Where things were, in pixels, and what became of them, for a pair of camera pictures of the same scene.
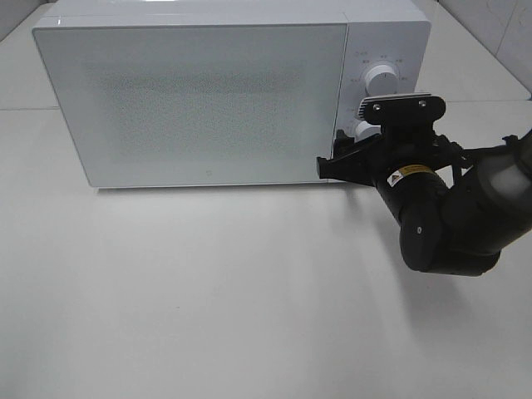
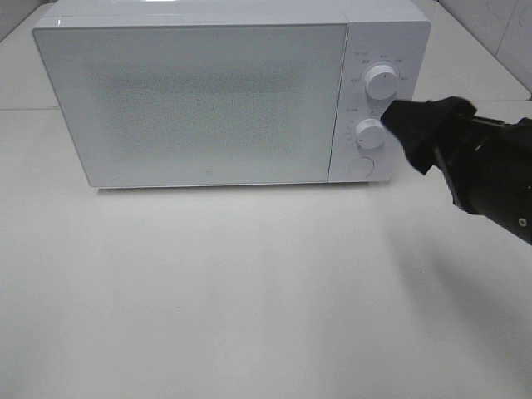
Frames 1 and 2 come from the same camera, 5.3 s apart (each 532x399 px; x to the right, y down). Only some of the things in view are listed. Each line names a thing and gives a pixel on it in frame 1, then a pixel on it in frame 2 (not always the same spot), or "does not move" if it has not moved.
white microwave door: [174, 105] does not move
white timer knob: [364, 130] does not move
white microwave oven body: [212, 92] does not move
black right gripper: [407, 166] to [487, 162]
